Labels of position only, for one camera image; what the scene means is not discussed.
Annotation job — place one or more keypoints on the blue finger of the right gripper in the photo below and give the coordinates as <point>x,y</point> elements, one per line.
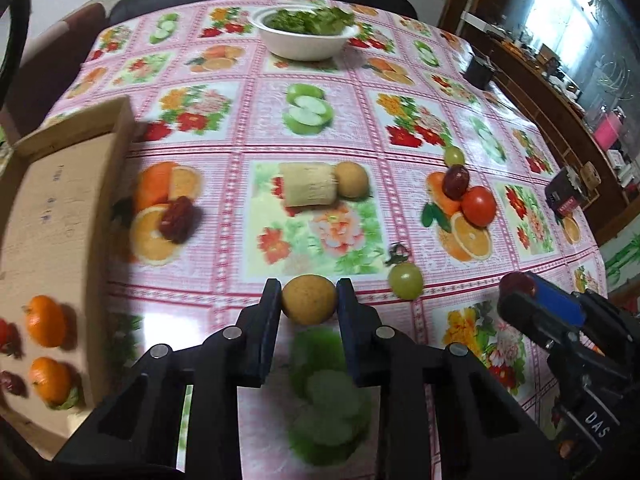
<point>558,302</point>
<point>538,325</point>

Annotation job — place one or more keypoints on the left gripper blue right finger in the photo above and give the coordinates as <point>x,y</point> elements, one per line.
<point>438,395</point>

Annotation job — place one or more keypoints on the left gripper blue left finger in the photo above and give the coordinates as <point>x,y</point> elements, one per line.
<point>176,415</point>

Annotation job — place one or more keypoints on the dark purple plum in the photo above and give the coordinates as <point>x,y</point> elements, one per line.
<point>517,282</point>

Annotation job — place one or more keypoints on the orange mandarin with leaf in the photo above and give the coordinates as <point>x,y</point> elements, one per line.
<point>54,383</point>

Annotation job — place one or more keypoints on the green tomato with stem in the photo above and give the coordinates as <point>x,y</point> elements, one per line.
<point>404,277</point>

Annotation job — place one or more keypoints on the dark red plum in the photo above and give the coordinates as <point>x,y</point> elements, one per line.
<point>455,182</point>

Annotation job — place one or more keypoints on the small orange mandarin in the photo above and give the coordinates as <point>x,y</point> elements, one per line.
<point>46,321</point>

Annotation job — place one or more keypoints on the dark red jujube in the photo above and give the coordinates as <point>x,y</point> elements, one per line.
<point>12,383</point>

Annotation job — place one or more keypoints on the green grape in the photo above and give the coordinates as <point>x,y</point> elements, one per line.
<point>453,156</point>

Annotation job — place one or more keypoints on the brown longan fruit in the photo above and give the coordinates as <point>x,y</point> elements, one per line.
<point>309,299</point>

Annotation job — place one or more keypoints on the dried red jujube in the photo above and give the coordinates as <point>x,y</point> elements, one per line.
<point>177,220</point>

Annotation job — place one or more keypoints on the pale sugarcane piece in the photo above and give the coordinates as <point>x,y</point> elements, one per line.
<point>307,184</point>

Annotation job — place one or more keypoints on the pink plastic container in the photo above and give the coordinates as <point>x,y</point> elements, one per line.
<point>607,132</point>

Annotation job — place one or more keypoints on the tan round longan fruit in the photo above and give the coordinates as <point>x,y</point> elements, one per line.
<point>352,180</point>

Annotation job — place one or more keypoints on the black cup with utensils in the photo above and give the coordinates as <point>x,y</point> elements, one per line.
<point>480,71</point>

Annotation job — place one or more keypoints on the shallow cardboard box tray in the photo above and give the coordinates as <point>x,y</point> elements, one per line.
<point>57,190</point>

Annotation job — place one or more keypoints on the floral fruit print tablecloth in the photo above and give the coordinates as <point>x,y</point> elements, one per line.
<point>381,165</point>

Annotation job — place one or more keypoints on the wooden side cabinet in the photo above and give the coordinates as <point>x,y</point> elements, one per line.
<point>571,67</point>

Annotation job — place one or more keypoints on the green leafy vegetables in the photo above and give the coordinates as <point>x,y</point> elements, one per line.
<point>315,22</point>

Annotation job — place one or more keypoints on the brown fabric armchair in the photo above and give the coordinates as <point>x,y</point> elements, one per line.
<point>50,63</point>

